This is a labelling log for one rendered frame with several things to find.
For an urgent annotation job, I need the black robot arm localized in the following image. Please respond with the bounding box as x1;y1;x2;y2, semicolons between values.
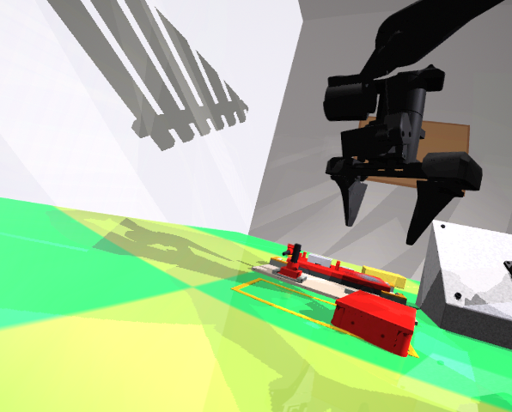
323;0;504;162

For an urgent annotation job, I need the yellow flat bar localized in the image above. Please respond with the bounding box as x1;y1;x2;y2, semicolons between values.
361;265;406;289

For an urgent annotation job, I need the orange rectangular outline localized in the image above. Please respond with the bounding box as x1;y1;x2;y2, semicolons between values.
231;278;419;358

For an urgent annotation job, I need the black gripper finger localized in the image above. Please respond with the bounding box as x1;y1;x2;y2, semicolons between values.
331;176;368;227
406;180;465;245

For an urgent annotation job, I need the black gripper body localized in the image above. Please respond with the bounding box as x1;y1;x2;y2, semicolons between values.
326;109;483;191

